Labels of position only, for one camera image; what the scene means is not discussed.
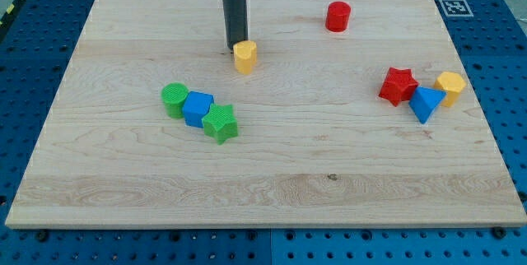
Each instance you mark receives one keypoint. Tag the green star block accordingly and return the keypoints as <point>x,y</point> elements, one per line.
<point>220,123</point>

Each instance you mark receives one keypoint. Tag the blue cube block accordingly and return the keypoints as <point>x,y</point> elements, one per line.
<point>196,106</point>

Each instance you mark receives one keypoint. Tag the green cylinder block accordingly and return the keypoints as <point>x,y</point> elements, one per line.
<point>173,97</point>

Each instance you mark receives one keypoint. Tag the light wooden board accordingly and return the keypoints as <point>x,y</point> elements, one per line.
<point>316,145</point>

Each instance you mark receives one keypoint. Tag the red cylinder block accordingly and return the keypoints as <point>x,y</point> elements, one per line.
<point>337,16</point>

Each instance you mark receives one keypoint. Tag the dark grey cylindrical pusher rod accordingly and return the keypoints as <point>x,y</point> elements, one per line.
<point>236,21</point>

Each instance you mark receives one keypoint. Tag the red star block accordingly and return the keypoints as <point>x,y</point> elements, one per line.
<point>398,86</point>

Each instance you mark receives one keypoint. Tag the blue triangle block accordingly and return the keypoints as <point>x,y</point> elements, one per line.
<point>425,101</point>

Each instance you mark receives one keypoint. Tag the yellow hexagon block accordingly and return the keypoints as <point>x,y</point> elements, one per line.
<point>452,84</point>

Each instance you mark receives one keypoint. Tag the white fiducial marker tag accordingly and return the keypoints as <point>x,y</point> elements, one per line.
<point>456,8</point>

